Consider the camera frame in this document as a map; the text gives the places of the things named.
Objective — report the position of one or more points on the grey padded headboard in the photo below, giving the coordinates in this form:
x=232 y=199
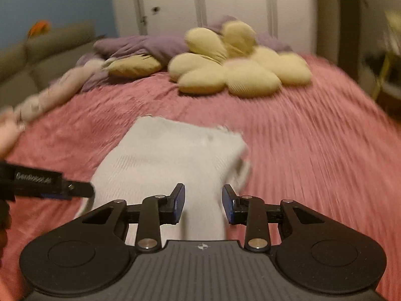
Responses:
x=40 y=59

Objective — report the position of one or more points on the purple blanket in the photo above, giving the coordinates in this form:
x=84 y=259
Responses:
x=141 y=45

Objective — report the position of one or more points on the white ribbed knit garment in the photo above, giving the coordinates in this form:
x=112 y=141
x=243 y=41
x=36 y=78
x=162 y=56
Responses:
x=169 y=163

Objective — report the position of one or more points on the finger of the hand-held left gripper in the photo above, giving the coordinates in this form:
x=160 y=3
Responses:
x=82 y=189

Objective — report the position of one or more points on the long cream plush toy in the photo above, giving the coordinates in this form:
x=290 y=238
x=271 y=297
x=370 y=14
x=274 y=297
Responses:
x=56 y=89

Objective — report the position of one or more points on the yellow leaf-shaped cushion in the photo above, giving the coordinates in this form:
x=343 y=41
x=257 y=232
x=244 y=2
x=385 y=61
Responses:
x=134 y=65

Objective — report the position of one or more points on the yellow flower-shaped pillow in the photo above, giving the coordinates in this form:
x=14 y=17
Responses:
x=238 y=65

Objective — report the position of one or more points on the dark upright post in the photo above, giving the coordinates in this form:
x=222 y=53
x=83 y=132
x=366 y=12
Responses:
x=336 y=15

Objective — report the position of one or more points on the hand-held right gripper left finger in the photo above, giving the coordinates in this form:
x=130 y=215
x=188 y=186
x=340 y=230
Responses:
x=179 y=207

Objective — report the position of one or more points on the white wardrobe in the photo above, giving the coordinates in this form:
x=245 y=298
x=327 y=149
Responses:
x=203 y=3

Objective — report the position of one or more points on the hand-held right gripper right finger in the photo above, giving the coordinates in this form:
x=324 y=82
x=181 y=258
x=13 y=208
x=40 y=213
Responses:
x=226 y=207

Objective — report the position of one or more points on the pink plush pillow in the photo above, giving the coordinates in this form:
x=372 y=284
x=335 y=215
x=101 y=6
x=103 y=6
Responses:
x=7 y=138

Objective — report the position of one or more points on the gold-legged side table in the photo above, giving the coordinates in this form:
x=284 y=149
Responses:
x=383 y=69

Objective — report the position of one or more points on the pink fluffy blanket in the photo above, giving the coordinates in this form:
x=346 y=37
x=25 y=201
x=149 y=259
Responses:
x=313 y=163

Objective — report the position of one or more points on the small orange toy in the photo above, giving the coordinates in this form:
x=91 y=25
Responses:
x=39 y=27

